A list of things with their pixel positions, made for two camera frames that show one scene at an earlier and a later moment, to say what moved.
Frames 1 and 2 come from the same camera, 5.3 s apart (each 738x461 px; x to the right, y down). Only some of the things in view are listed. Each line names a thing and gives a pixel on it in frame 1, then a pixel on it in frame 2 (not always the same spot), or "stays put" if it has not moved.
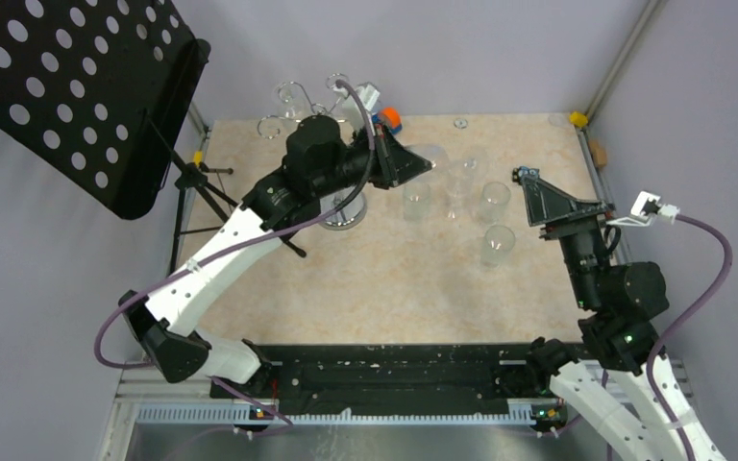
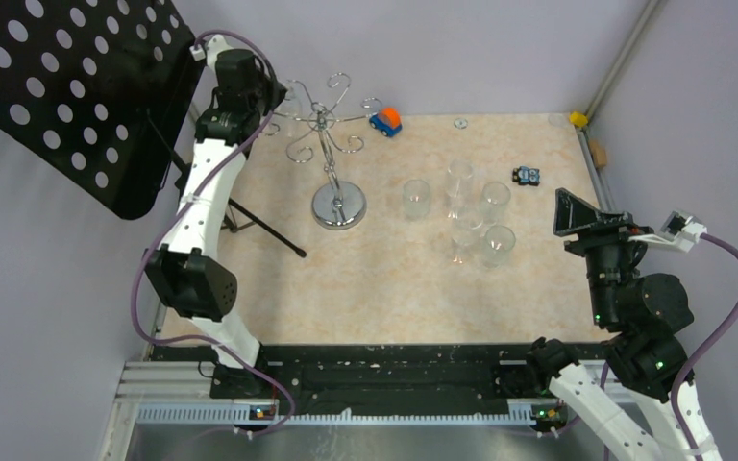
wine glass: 500,239 stays put
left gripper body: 381,173 to 271,94
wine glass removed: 495,198 stays put
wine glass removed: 416,197 stays put
